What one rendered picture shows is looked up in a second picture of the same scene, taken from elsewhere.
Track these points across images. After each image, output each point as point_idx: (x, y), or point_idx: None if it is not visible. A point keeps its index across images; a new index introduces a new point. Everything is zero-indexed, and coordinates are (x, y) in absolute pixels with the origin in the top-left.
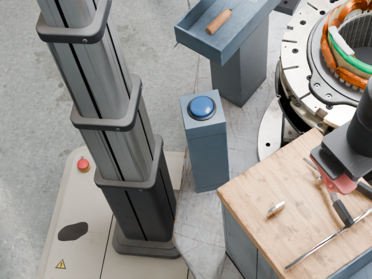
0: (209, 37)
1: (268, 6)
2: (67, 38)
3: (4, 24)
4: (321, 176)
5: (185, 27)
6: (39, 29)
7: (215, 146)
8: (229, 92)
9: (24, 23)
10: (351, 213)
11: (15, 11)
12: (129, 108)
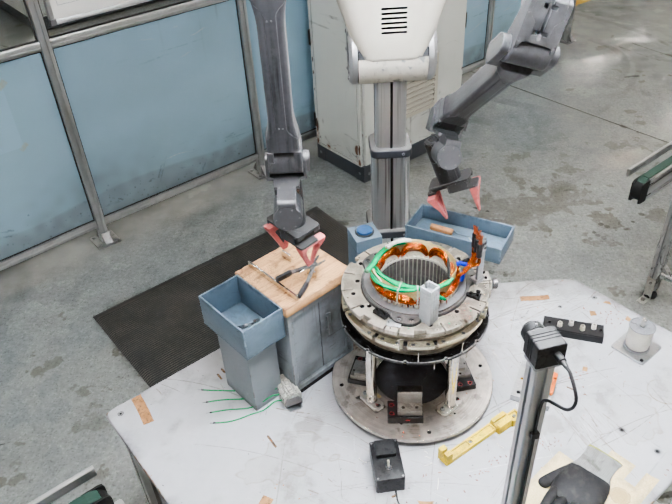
0: (427, 229)
1: (460, 245)
2: (369, 145)
3: (573, 263)
4: None
5: (430, 215)
6: (371, 134)
7: (354, 261)
8: None
9: (581, 275)
10: (289, 288)
11: (591, 266)
12: (383, 230)
